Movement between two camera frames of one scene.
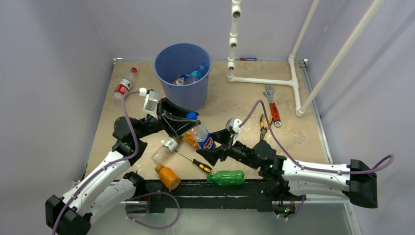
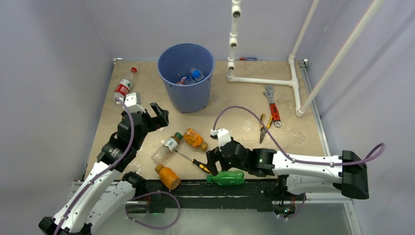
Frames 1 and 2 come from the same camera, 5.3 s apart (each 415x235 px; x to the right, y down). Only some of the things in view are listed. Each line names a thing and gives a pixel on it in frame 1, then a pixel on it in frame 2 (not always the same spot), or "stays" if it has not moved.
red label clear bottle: (124, 85) stays
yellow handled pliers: (264, 128) stays
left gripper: (177, 125) → (161, 113)
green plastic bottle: (227, 178) stays
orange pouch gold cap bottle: (191, 136) stays
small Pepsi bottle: (199, 134) → (197, 74)
